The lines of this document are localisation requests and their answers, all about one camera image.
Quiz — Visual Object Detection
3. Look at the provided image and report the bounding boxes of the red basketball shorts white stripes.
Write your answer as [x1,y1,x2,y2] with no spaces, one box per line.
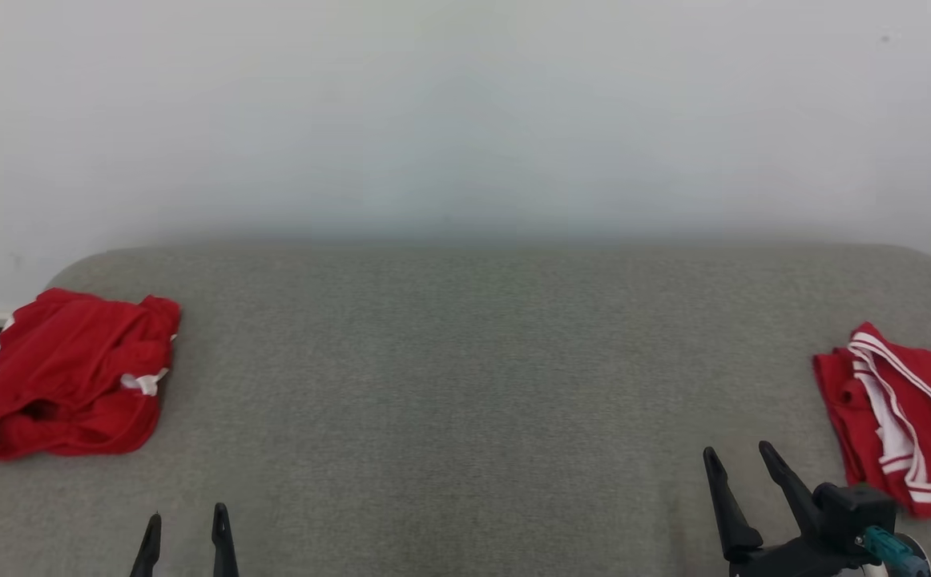
[0,288,182,462]

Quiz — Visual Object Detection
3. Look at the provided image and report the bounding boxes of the black right cable teal plug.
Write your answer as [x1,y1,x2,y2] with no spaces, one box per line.
[860,526,931,577]

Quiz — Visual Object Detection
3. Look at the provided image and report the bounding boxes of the red shirt with white sleeves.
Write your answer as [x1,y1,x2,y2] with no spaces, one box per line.
[812,322,931,518]

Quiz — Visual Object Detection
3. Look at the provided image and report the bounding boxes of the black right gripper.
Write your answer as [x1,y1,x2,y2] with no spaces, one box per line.
[703,440,877,577]

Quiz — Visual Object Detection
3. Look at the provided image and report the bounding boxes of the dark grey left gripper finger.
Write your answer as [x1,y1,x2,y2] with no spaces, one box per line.
[130,512,163,577]
[211,502,240,577]

